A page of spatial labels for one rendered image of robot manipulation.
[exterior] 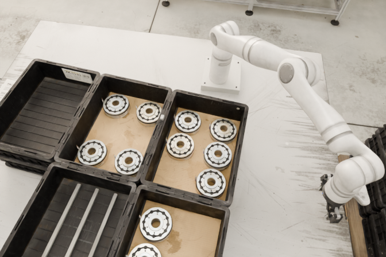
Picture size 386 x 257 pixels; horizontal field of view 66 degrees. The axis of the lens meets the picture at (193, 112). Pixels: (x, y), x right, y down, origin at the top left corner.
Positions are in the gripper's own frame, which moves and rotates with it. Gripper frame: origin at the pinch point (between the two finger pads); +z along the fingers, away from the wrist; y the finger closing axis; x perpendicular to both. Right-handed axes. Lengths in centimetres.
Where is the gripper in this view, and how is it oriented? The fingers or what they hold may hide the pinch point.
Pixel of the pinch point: (324, 202)
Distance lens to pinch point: 112.8
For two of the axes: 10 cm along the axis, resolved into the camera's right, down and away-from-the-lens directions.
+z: 1.1, 5.2, 8.5
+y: -0.1, 8.5, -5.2
